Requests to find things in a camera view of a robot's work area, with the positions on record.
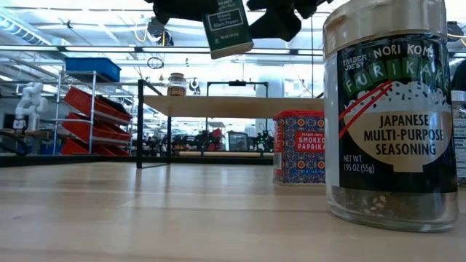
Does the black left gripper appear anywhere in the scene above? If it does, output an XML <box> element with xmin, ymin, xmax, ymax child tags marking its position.
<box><xmin>143</xmin><ymin>0</ymin><xmax>219</xmax><ymax>25</ymax></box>

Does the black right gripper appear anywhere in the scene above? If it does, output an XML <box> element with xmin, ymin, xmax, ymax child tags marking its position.
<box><xmin>247</xmin><ymin>0</ymin><xmax>334</xmax><ymax>43</ymax></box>

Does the dark green spice tin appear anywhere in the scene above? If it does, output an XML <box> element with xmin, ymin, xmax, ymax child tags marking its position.
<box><xmin>202</xmin><ymin>0</ymin><xmax>255</xmax><ymax>60</ymax></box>

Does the small glass jar cork lid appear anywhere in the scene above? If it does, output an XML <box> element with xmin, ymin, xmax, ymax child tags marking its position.
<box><xmin>166</xmin><ymin>72</ymin><xmax>188</xmax><ymax>97</ymax></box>

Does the smoked paprika tin red lid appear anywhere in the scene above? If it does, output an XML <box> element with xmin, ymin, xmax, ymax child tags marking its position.
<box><xmin>272</xmin><ymin>110</ymin><xmax>326</xmax><ymax>186</ymax></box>

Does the furikake glass jar tan lid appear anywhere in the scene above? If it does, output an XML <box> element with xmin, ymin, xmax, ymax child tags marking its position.
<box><xmin>323</xmin><ymin>0</ymin><xmax>459</xmax><ymax>233</ymax></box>

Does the bagel seasoning jar white lid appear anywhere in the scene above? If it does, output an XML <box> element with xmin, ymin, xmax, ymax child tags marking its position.
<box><xmin>451</xmin><ymin>90</ymin><xmax>466</xmax><ymax>186</ymax></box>

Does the blue plastic bin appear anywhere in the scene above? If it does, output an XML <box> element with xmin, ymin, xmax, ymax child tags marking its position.
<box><xmin>65</xmin><ymin>57</ymin><xmax>122</xmax><ymax>83</ymax></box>

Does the red bin storage rack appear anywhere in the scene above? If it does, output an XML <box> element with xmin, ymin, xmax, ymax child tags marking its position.
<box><xmin>52</xmin><ymin>71</ymin><xmax>133</xmax><ymax>156</ymax></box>

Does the black robot with green lights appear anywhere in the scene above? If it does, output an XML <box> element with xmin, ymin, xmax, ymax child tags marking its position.
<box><xmin>254</xmin><ymin>129</ymin><xmax>275</xmax><ymax>153</ymax></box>

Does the glass display case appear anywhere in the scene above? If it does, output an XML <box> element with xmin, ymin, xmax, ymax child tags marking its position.
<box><xmin>227</xmin><ymin>130</ymin><xmax>250</xmax><ymax>152</ymax></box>

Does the red and black machine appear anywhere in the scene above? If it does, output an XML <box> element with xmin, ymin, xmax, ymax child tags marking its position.
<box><xmin>196</xmin><ymin>127</ymin><xmax>224</xmax><ymax>152</ymax></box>

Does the white robot figure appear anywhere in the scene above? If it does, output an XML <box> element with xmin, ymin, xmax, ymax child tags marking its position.
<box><xmin>13</xmin><ymin>82</ymin><xmax>50</xmax><ymax>131</ymax></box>

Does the wooden workbench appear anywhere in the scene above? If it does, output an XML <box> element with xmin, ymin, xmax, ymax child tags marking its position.
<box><xmin>0</xmin><ymin>129</ymin><xmax>50</xmax><ymax>156</ymax></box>

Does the black ceiling cord reel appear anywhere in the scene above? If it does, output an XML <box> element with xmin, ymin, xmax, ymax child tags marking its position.
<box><xmin>146</xmin><ymin>17</ymin><xmax>175</xmax><ymax>47</ymax></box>
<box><xmin>446</xmin><ymin>20</ymin><xmax>466</xmax><ymax>41</ymax></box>

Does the hanging black cable loop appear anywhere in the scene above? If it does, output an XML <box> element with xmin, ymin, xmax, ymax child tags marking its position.
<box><xmin>147</xmin><ymin>56</ymin><xmax>165</xmax><ymax>70</ymax></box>

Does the wooden shelf riser black frame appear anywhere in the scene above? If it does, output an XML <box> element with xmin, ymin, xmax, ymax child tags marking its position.
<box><xmin>136</xmin><ymin>79</ymin><xmax>325</xmax><ymax>169</ymax></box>

